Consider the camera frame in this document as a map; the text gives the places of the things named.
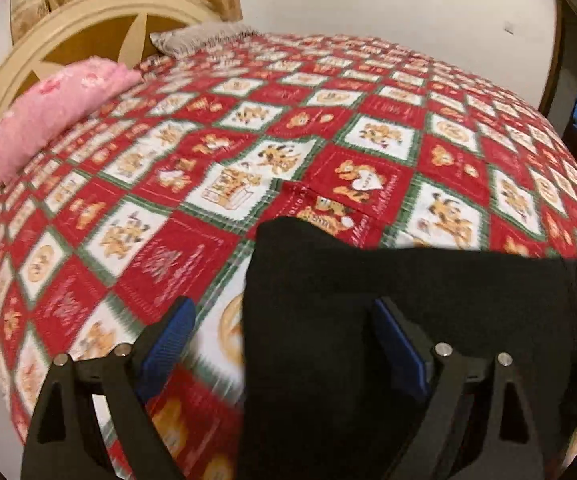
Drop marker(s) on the black pants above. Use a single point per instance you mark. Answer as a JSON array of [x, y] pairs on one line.
[[368, 285]]

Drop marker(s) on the cream wooden headboard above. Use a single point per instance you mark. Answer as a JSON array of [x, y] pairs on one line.
[[18, 45]]

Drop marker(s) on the striped pillow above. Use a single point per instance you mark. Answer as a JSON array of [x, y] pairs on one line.
[[193, 37]]

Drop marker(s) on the red printed patchwork blanket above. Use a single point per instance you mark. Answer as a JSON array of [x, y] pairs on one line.
[[218, 125]]

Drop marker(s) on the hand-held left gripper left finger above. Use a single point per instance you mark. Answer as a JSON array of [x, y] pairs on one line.
[[168, 347]]

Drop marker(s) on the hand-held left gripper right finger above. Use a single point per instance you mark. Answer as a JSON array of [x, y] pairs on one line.
[[399, 352]]

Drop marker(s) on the pink pillow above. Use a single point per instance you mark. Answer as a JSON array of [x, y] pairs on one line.
[[58, 105]]

